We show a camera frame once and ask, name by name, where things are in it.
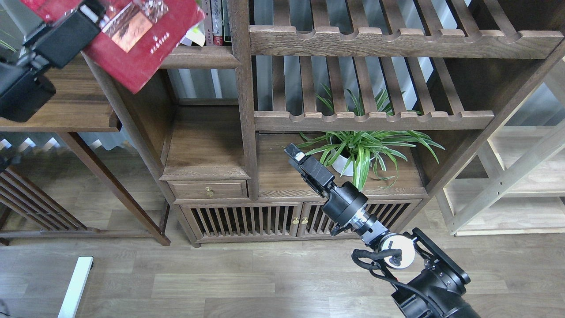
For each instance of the yellow cover book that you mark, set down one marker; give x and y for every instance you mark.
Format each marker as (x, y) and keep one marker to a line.
(194, 36)

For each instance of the green spider plant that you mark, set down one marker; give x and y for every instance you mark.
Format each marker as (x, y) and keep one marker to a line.
(367, 150)

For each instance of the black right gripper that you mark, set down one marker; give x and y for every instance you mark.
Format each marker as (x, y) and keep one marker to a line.
(345, 204)

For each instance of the red cover book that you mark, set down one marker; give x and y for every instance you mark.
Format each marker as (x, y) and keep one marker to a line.
(135, 37)

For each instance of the white plant pot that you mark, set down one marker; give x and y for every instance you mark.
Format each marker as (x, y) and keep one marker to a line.
(340, 164)

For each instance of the red white upright book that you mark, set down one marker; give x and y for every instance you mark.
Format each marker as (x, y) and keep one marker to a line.
(217, 22)

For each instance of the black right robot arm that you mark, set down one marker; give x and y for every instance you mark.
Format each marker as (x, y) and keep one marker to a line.
(428, 283)

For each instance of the dark green upright book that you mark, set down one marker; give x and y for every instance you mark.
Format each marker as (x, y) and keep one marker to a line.
(226, 24)

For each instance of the light wooden shelf unit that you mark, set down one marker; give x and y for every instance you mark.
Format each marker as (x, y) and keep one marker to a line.
(517, 185)

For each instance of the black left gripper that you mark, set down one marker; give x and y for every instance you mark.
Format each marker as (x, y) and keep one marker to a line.
(24, 87)

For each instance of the dark wooden bookshelf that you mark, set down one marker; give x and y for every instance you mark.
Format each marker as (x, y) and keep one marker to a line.
(220, 117)

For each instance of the dark slatted wooden rack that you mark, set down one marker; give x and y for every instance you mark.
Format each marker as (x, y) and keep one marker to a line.
(20, 195)

